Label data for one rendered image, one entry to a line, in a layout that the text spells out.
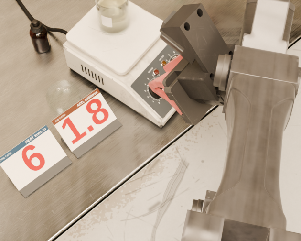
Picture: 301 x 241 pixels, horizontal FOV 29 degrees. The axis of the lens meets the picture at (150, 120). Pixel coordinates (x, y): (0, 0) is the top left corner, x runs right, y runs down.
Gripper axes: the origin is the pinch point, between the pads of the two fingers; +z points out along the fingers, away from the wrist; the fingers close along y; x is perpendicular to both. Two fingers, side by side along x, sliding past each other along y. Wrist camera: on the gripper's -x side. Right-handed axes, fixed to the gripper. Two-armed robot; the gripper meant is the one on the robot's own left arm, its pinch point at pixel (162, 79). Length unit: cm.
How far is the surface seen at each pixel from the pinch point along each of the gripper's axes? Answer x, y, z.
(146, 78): 2.5, -2.3, 8.2
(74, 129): 2.4, 10.0, 14.3
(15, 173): 1.1, 21.0, 16.1
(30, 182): 3.6, 20.3, 15.6
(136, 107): 5.5, 1.2, 10.0
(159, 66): 2.7, -5.4, 8.1
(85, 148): 5.5, 10.9, 13.3
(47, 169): 4.0, 17.2, 15.1
